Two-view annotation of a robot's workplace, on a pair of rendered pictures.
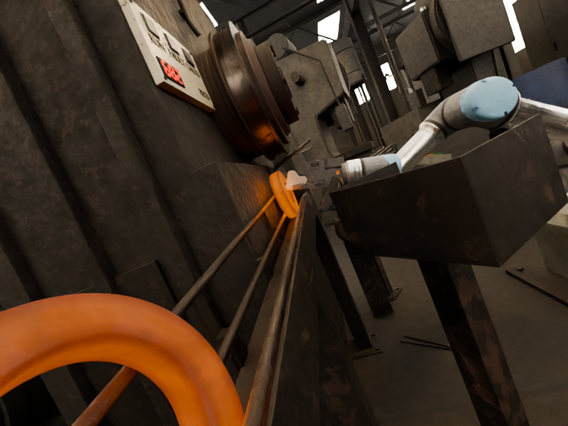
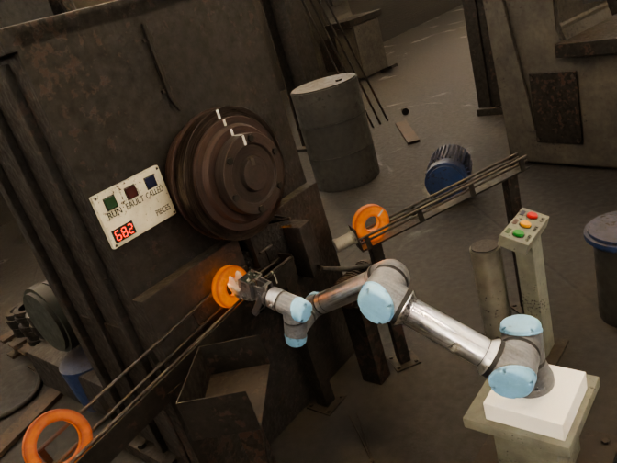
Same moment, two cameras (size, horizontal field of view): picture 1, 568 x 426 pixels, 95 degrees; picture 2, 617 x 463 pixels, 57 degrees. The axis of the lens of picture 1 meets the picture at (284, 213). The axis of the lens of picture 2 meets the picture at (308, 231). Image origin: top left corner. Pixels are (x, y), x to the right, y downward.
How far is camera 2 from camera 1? 1.67 m
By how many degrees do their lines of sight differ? 37
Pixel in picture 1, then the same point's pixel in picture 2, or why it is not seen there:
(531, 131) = (232, 398)
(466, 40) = not seen: outside the picture
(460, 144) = not seen: outside the picture
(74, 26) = (69, 211)
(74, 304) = (55, 412)
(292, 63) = not seen: outside the picture
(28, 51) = (50, 197)
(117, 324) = (63, 417)
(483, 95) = (364, 301)
